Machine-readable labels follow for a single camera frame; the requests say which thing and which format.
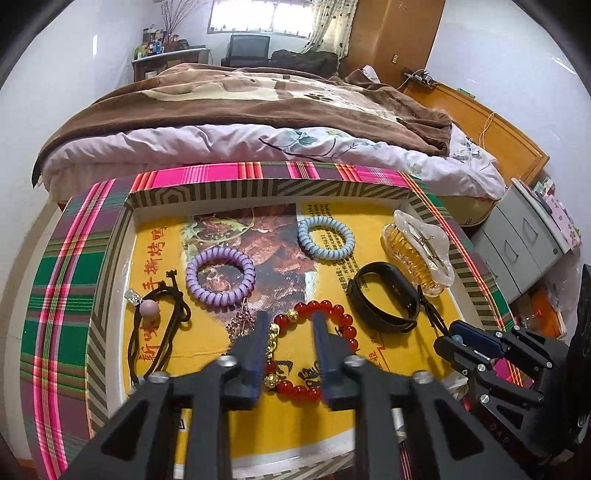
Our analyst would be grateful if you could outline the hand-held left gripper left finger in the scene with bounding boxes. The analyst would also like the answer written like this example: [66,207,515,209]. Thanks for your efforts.
[60,311,273,480]

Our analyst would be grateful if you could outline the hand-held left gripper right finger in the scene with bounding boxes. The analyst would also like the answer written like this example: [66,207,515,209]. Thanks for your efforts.
[311,310,530,480]

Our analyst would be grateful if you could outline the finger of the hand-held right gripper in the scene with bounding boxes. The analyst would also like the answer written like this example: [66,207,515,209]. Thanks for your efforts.
[449,320,571,376]
[433,336,548,416]

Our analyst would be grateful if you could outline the red bead bracelet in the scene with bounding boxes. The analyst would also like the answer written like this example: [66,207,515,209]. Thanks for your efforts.
[263,300,361,403]

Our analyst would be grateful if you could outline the black hair tie grey bead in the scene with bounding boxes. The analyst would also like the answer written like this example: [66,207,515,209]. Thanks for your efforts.
[418,286,463,345]

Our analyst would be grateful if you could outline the black wristband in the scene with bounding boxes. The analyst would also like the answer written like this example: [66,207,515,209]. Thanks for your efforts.
[346,261,422,333]

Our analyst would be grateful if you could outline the pearl white hair claw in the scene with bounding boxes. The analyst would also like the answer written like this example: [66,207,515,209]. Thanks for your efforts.
[381,210,456,299]

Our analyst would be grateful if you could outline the purple spiral hair tie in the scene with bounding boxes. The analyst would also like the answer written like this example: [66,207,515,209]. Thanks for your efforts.
[185,247,256,306]

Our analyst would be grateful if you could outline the black hair tie pink bead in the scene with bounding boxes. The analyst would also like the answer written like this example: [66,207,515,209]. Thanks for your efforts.
[124,270,193,387]

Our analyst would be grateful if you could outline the blue spiral hair tie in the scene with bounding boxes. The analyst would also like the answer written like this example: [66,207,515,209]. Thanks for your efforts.
[296,217,356,265]

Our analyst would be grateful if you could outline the striped cardboard box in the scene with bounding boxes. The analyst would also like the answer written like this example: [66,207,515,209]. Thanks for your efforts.
[89,174,511,480]

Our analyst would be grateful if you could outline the grey filing cabinet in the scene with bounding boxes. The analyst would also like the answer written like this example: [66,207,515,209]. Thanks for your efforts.
[471,182,583,296]

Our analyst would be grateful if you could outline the yellow bed base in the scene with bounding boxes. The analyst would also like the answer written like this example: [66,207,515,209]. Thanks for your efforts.
[436,194,500,227]

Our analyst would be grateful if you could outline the small boxes on cabinet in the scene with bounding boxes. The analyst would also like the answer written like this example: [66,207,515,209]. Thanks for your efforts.
[510,178,583,253]

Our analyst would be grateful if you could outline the yellow printed sheet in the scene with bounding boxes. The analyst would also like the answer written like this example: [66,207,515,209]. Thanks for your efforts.
[124,200,462,467]

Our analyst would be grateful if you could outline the wooden headboard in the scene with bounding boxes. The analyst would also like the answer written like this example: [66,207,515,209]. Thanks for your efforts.
[404,83,550,186]

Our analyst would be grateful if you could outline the white floral quilt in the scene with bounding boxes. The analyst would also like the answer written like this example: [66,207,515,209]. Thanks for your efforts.
[39,122,507,204]

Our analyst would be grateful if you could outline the brown blanket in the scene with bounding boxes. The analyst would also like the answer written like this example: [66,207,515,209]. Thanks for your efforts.
[31,65,454,185]

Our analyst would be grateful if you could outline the dark cloth pile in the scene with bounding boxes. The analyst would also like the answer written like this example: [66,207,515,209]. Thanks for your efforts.
[270,50,341,77]

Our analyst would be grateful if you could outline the black office chair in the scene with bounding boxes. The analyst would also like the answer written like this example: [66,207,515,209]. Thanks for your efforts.
[222,33,273,68]

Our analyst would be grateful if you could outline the wooden desk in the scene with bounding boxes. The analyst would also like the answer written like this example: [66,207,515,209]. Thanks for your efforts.
[131,45,213,84]

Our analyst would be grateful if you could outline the wooden wardrobe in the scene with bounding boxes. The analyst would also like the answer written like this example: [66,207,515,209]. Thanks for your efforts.
[339,0,447,89]

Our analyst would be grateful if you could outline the row of bottles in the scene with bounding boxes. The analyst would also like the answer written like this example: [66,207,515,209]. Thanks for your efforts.
[134,28,190,60]

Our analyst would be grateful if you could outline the patterned curtain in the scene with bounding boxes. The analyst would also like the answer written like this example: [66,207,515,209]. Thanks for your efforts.
[302,0,359,59]

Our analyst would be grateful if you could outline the window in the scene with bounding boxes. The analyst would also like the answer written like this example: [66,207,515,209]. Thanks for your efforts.
[208,0,317,38]

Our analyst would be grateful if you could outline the dried branches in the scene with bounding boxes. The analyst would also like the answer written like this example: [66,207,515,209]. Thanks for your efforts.
[157,0,195,47]

